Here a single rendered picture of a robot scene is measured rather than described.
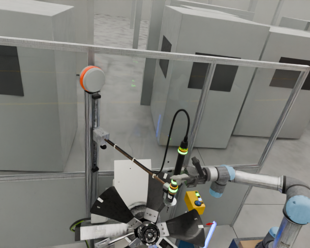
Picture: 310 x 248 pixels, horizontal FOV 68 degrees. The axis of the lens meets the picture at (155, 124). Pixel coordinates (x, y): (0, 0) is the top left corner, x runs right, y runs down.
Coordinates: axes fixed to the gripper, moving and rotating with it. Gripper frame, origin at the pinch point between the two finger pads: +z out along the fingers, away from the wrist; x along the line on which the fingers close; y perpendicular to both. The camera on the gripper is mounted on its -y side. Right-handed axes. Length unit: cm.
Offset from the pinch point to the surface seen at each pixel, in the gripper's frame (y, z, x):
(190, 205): 59, -34, 26
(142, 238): 41.7, 11.0, -6.0
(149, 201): 33.7, 4.0, 12.0
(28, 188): 75, 88, 71
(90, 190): 66, 39, 55
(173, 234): 44.5, -8.2, -4.3
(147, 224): 36.5, 7.9, -1.2
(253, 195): 163, -194, 114
